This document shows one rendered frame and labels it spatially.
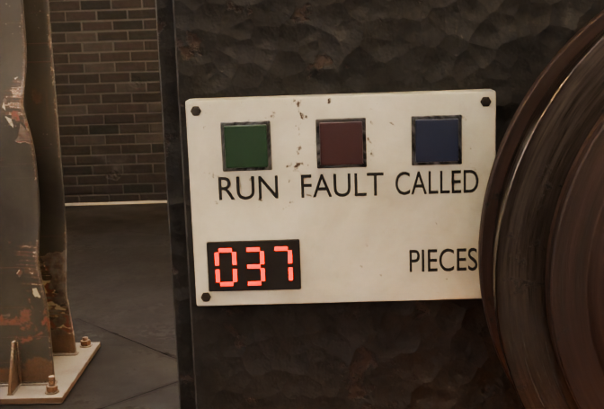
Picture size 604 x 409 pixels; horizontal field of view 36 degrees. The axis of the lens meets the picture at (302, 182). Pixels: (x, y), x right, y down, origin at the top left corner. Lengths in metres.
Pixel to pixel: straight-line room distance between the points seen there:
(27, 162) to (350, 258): 2.64
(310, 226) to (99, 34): 6.18
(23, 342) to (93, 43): 3.74
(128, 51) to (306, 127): 6.13
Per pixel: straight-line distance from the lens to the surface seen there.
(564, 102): 0.66
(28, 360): 3.57
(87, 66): 6.96
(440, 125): 0.78
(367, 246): 0.80
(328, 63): 0.79
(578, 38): 0.73
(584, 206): 0.66
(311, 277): 0.80
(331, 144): 0.78
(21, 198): 3.40
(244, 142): 0.78
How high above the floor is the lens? 1.30
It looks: 10 degrees down
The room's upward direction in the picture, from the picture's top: 2 degrees counter-clockwise
